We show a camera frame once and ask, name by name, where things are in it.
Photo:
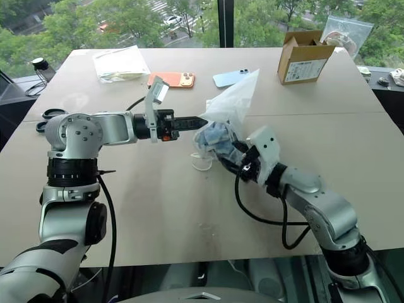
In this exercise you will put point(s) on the clear zip plastic bag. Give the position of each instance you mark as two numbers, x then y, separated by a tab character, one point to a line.
350	34

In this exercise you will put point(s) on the open cardboard box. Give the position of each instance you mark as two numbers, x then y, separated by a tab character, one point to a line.
303	63

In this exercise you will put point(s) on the small white green object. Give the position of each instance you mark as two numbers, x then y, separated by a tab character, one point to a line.
364	73

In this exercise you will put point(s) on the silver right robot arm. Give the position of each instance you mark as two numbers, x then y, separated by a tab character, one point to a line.
328	214

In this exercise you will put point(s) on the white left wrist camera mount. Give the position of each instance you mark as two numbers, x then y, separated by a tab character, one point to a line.
153	94

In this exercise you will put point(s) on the light blue smartphone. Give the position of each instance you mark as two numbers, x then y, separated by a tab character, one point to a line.
228	78

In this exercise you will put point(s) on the blue towel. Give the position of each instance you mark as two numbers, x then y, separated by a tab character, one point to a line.
217	139

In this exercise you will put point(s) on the white car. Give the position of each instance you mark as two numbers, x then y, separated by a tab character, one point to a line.
172	20

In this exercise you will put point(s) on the small black round object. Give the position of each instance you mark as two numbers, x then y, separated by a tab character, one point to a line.
383	81

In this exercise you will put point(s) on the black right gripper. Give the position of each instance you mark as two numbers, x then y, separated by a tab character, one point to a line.
251	167

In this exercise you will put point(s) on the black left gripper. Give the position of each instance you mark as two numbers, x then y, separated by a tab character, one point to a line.
165	124

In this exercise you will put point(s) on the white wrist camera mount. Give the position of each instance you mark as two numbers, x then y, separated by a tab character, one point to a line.
153	94
266	145

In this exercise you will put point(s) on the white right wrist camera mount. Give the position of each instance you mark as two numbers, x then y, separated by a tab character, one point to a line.
266	145

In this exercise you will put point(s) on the orange smartphone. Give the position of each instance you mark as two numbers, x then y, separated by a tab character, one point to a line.
168	79

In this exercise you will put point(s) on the silver robot torso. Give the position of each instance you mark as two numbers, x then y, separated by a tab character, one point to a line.
202	295

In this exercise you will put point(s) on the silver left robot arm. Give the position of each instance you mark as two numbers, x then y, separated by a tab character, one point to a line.
79	132

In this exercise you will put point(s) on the dark window frame post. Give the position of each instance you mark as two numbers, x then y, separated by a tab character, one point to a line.
225	22

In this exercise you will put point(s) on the white crumpled cloth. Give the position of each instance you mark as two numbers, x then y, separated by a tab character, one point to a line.
397	77

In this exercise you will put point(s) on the clear bag with papers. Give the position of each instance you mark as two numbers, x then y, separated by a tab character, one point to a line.
121	63

